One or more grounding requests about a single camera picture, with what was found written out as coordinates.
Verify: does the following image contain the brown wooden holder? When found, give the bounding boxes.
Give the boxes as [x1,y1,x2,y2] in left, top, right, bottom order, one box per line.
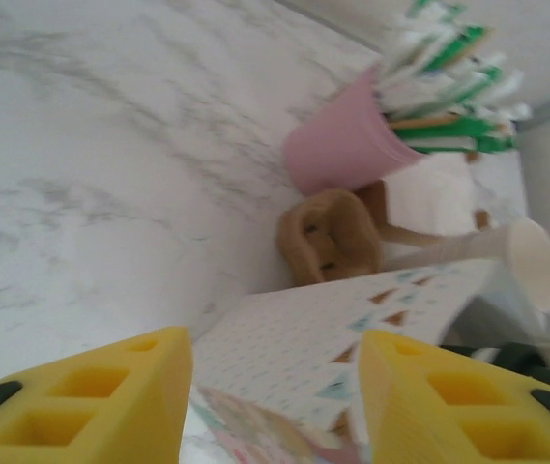
[277,188,386,287]

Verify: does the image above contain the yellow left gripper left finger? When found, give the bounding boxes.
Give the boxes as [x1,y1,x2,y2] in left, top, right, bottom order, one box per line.
[0,327,193,464]

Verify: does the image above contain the pink plastic cup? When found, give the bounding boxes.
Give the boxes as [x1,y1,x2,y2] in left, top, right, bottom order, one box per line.
[281,65,423,194]

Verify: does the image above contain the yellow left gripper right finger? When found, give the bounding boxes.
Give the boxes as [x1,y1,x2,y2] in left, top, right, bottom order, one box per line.
[359,331,550,464]

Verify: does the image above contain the patterned paper gift bag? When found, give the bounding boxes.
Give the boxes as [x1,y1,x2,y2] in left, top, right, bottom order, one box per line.
[191,258,498,464]

